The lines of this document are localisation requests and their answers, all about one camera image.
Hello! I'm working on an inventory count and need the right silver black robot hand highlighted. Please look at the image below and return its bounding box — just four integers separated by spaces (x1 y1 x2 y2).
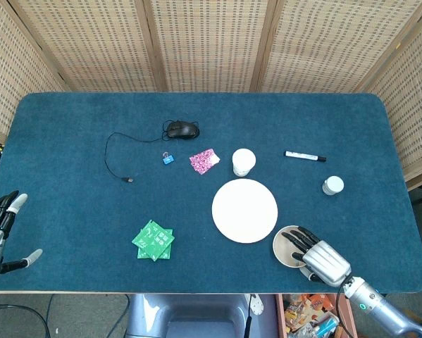
280 227 352 287

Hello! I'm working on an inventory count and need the beige bowl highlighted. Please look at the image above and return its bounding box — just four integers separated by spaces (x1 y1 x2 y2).
272 225 316 282

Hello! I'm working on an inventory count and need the white paper cup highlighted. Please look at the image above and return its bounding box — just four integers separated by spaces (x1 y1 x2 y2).
232 148 256 177

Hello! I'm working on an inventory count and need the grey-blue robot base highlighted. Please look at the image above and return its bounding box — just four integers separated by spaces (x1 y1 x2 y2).
125 294 278 338

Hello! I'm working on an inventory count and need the white round plate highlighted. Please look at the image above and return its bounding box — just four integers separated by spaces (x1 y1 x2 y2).
211 178 279 244

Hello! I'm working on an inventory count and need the wooden box of snacks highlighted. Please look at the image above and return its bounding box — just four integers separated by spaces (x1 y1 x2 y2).
275 294 358 338

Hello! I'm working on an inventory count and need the small white lidded jar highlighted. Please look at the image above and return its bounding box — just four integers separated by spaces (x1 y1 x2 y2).
321 175 345 196

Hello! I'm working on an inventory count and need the white perforated tag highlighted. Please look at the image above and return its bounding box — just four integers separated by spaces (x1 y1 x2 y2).
249 294 264 316

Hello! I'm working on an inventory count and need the white black marker pen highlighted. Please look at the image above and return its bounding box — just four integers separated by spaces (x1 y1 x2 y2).
284 151 327 163

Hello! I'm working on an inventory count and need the green printed packet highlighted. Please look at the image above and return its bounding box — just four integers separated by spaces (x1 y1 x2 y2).
137 228 173 261
132 220 175 262

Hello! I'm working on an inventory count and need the pink patterned packet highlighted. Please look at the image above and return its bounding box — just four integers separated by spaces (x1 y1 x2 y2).
189 148 221 175

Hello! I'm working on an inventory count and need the black computer mouse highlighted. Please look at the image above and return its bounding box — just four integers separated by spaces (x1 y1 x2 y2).
166 120 201 139

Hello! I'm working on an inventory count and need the woven wooden folding screen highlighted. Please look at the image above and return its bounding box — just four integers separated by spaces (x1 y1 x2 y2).
0 0 422 192

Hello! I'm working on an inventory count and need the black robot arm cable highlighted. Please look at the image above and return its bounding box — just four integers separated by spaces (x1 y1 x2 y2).
335 277 351 338

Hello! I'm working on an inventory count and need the black floor cable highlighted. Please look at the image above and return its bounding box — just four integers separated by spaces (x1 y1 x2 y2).
0 303 53 338

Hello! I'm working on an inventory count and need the black mouse cable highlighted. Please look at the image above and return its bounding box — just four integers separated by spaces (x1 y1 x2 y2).
104 119 200 183

